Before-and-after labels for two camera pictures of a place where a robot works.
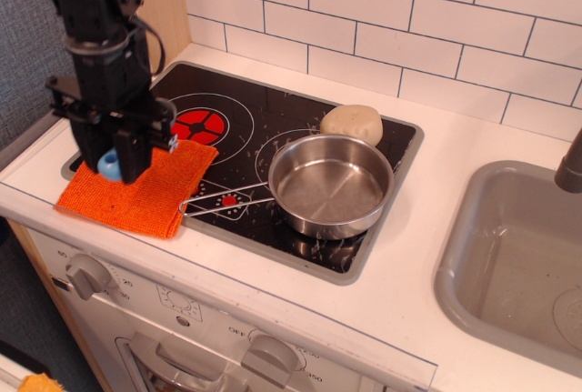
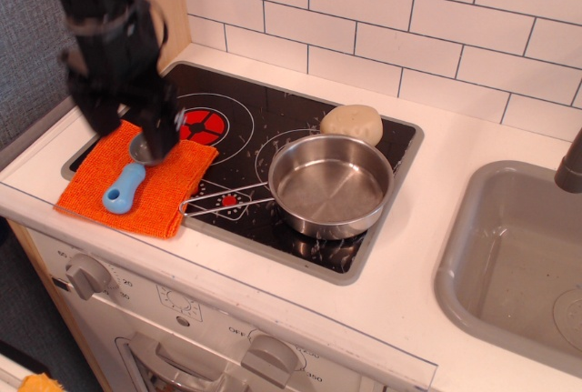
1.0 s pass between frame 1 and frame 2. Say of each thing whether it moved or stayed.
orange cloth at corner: stayed
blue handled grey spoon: moved
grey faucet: stayed
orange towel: stayed
